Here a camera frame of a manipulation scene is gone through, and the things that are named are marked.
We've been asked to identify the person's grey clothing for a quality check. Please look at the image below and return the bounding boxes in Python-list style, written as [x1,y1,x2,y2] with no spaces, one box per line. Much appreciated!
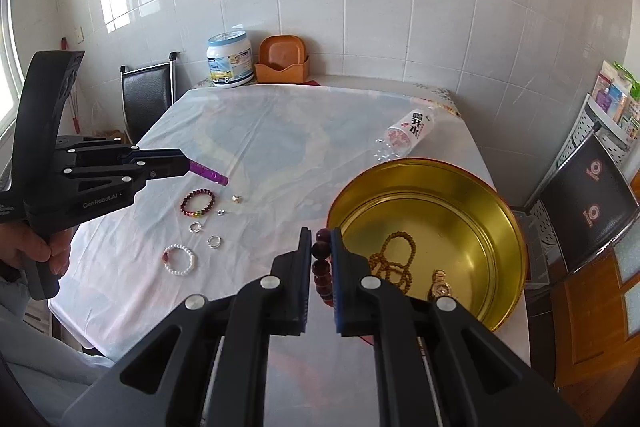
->
[0,291,118,427]

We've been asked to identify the wooden bead necklace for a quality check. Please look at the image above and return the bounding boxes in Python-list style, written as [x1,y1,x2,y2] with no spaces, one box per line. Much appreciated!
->
[368,231,417,296]

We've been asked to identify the wooden cabinet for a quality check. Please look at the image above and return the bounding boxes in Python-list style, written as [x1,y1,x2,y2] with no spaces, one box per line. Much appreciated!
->
[549,217,640,389]

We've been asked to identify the wooden plate holder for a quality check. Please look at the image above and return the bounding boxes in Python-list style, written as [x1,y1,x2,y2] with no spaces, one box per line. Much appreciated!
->
[253,54,310,84]

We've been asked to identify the orange plastic plates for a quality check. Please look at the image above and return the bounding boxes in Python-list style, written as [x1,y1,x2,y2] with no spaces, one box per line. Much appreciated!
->
[258,34,306,68]

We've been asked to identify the dark red large-bead bracelet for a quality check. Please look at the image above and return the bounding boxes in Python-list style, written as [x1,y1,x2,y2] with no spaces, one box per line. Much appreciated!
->
[310,229,335,308]

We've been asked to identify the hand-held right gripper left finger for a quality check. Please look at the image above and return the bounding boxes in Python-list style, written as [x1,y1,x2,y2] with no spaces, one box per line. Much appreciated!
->
[62,227,312,427]

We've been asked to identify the purple tube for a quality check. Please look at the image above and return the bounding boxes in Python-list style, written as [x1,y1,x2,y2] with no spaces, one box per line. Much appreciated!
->
[187,159,230,186]

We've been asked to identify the white tablecloth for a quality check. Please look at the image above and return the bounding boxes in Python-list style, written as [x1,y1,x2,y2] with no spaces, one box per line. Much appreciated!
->
[47,84,532,370]

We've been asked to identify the round gold tin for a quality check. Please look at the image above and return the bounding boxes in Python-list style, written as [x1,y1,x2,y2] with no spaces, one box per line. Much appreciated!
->
[327,158,529,334]

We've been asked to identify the black metal-frame chair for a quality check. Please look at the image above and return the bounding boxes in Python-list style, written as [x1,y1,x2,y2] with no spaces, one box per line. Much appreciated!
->
[119,51,180,146]

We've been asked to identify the garnet bead bracelet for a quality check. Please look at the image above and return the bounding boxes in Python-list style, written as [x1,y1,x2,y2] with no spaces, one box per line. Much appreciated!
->
[179,189,217,219]

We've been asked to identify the black chair with round logos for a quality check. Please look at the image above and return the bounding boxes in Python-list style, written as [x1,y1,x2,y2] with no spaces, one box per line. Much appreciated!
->
[510,121,640,290]

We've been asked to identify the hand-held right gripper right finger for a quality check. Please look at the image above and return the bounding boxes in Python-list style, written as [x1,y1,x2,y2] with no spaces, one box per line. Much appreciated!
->
[333,227,584,427]

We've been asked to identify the gold wristwatch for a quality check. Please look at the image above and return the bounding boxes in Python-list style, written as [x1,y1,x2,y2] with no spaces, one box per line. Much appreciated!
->
[427,269,454,301]

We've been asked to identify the person's left hand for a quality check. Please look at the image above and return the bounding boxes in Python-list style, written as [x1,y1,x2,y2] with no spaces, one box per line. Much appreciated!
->
[0,221,71,278]

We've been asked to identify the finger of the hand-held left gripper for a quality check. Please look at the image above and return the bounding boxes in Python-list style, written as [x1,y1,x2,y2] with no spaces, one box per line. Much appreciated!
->
[60,160,191,196]
[55,135,187,166]

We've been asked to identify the white and blue canister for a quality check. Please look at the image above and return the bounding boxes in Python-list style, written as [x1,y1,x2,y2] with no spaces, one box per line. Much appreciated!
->
[206,31,255,88]

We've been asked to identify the white magazine rack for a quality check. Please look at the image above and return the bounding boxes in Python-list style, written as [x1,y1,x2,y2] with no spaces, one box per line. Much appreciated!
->
[559,59,640,168]

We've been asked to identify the clear plastic water bottle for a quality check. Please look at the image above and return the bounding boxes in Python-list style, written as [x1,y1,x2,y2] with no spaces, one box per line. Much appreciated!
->
[372,108,435,164]

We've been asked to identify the white bead bracelet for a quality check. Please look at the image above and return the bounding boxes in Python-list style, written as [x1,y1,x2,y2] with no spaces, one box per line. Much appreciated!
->
[162,243,196,277]

